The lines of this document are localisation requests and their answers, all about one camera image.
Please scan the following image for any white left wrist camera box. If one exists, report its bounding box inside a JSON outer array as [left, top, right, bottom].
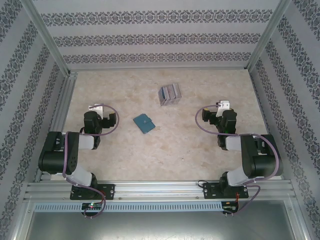
[[87, 103, 105, 118]]

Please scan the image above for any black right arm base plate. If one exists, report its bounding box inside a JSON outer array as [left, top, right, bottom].
[[202, 181, 250, 200]]

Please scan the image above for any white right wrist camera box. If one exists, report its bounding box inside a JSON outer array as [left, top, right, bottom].
[[216, 99, 230, 117]]

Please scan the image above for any teal leather card holder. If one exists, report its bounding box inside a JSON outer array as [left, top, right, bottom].
[[132, 113, 157, 135]]

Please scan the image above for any grey slotted cable duct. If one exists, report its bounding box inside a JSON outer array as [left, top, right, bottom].
[[33, 201, 223, 212]]

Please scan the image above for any long aluminium mounting rail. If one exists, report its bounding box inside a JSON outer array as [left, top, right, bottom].
[[23, 178, 298, 201]]

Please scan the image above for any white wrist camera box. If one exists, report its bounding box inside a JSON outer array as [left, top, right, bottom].
[[87, 103, 105, 118], [216, 99, 230, 117]]

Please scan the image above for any grey metal sheet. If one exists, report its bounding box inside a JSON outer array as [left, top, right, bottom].
[[14, 199, 313, 240]]

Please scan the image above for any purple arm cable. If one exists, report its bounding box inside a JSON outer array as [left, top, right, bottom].
[[195, 103, 281, 216], [61, 104, 120, 220]]

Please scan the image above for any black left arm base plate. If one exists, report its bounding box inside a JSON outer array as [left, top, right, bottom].
[[69, 183, 116, 201]]

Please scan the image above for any aluminium frame post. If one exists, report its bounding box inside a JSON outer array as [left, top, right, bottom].
[[19, 0, 78, 77], [243, 0, 293, 72]]

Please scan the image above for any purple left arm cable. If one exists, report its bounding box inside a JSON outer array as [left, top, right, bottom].
[[61, 104, 120, 220]]

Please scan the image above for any thin aluminium cross rail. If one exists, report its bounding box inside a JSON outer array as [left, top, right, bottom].
[[69, 66, 248, 72]]

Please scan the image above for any aluminium side rail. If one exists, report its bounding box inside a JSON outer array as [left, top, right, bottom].
[[33, 71, 80, 183]]

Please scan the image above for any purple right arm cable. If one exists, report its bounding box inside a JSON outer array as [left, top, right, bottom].
[[195, 103, 281, 216]]

